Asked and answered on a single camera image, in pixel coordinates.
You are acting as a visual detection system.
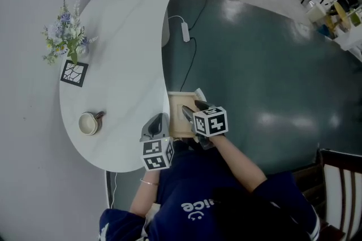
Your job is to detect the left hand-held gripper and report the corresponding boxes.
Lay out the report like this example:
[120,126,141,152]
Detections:
[139,112,174,172]

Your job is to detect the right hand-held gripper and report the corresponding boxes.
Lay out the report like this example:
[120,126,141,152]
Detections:
[180,100,229,150]

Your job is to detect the person's left forearm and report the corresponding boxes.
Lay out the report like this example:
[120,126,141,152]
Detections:
[129,168,161,218]

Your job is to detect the person's right forearm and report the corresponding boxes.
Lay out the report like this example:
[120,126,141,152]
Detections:
[209,134,268,194]

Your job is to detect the white desk leg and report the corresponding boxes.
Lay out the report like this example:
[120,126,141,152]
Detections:
[161,6,171,49]

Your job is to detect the white desk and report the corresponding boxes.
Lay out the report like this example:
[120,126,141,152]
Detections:
[58,0,179,173]

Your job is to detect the navy blue shirt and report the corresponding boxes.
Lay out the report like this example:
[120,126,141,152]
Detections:
[98,140,321,241]

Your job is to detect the white power strip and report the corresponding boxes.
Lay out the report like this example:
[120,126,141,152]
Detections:
[180,21,191,43]

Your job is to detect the black white patterned square vase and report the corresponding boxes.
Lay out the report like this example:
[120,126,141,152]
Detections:
[60,59,89,88]

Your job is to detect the artificial flower bouquet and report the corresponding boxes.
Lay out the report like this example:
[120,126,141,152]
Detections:
[41,0,99,66]

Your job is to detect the white bin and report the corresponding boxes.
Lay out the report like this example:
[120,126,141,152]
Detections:
[306,3,328,23]

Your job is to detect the brown chair white cushion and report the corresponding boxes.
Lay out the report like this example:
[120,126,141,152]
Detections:
[291,147,362,241]

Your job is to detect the thin bracelet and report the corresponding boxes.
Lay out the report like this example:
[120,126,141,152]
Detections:
[139,178,161,187]

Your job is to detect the black power cable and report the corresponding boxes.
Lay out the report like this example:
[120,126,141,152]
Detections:
[179,37,197,93]

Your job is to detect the thin white cable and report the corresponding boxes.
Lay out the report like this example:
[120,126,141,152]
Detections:
[111,171,118,209]

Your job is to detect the beige cup brown handle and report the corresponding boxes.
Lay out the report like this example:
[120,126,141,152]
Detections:
[78,110,106,137]

